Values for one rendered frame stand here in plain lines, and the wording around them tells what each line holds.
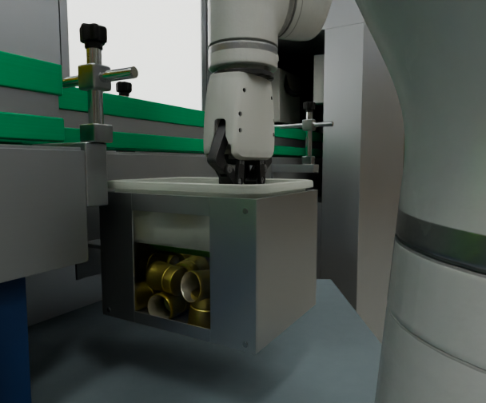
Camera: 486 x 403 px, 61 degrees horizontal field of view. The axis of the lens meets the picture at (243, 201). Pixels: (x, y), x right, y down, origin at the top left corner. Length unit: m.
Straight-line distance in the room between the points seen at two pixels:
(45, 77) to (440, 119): 0.39
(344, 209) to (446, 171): 1.04
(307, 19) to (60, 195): 0.35
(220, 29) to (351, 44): 0.78
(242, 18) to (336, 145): 0.77
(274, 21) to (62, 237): 0.33
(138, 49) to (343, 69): 0.57
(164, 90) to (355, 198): 0.59
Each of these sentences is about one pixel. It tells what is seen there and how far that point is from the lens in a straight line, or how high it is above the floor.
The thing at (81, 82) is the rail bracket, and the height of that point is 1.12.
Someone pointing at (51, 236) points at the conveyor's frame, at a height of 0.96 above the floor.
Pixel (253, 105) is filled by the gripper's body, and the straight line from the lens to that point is 0.49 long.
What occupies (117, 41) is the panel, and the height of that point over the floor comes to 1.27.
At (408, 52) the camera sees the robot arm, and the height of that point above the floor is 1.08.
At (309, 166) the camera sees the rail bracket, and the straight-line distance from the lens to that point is 1.00.
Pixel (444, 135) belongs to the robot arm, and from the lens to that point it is 0.18.
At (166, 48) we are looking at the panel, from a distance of 1.03.
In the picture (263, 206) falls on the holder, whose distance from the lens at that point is 0.41.
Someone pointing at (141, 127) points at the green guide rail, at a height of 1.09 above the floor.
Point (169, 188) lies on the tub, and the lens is 0.45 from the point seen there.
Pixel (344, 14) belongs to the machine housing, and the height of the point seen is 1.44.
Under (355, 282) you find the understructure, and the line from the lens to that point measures 1.24.
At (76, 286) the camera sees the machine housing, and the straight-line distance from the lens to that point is 0.88.
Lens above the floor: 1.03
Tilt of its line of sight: 5 degrees down
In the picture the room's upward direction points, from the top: straight up
